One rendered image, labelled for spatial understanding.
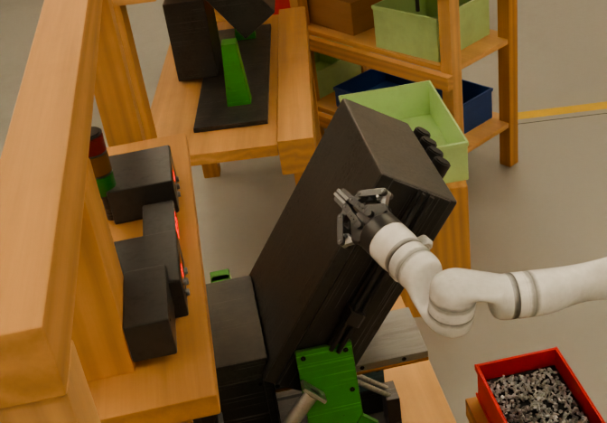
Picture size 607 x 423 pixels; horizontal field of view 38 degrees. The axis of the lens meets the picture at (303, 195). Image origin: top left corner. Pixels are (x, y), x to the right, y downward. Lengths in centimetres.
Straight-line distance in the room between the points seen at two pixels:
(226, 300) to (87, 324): 70
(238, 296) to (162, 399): 70
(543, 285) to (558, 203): 321
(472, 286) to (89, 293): 56
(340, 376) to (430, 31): 270
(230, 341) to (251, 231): 266
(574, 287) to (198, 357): 59
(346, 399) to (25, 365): 105
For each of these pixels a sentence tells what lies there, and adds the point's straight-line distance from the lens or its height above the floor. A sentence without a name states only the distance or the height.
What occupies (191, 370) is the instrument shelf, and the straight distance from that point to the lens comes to 140.
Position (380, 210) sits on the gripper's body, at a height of 165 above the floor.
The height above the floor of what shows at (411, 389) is 90.
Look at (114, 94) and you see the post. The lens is 229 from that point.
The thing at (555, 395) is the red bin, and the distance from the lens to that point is 225.
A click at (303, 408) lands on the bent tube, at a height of 118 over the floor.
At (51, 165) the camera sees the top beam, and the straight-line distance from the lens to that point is 117.
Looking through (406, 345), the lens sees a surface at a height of 113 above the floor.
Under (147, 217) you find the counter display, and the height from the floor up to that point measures 159.
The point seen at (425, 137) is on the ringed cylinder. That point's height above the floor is 153.
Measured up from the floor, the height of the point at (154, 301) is 163.
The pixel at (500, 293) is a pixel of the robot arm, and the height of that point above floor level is 162.
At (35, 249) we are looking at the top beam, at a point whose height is 194.
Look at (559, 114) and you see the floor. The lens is 542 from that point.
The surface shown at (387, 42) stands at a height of 77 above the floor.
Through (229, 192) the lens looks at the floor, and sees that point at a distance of 493.
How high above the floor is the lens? 245
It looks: 31 degrees down
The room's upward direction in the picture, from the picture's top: 9 degrees counter-clockwise
